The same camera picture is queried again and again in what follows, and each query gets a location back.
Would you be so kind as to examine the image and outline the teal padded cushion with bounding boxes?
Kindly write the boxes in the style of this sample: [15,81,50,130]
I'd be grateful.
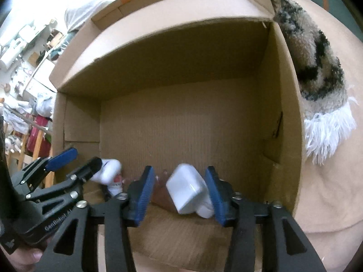
[54,31,77,60]

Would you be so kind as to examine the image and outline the person's left hand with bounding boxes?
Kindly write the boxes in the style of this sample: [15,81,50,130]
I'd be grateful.
[0,244,46,272]

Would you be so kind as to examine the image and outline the white water heater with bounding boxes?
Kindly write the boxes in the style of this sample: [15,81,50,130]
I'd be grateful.
[0,38,27,68]

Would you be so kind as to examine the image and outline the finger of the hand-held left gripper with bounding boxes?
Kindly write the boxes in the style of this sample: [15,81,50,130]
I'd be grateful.
[17,147,78,187]
[25,157,103,202]

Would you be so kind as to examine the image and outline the white pill bottle red label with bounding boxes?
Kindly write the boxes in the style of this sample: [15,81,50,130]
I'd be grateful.
[89,159,125,197]

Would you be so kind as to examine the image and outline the cardboard box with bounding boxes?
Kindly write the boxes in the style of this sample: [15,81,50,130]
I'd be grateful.
[49,0,306,270]

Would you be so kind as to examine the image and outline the hanging white cloth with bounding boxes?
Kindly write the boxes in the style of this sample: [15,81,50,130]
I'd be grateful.
[6,91,56,128]

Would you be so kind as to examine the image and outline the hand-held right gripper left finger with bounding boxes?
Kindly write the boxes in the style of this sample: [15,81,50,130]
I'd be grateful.
[35,166,156,272]

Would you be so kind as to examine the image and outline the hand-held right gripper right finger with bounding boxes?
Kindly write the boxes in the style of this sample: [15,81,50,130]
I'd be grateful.
[205,166,328,272]

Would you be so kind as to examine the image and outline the white charger block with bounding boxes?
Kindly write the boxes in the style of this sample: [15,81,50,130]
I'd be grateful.
[165,163,214,219]

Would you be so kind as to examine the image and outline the red storage bag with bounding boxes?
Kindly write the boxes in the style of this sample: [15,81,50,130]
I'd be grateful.
[27,119,53,159]

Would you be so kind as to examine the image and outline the white duvet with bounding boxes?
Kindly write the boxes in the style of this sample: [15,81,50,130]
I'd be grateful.
[64,0,159,33]

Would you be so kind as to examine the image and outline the shaggy patterned fringed rug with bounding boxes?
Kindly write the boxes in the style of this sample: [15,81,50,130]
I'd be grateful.
[257,0,357,165]

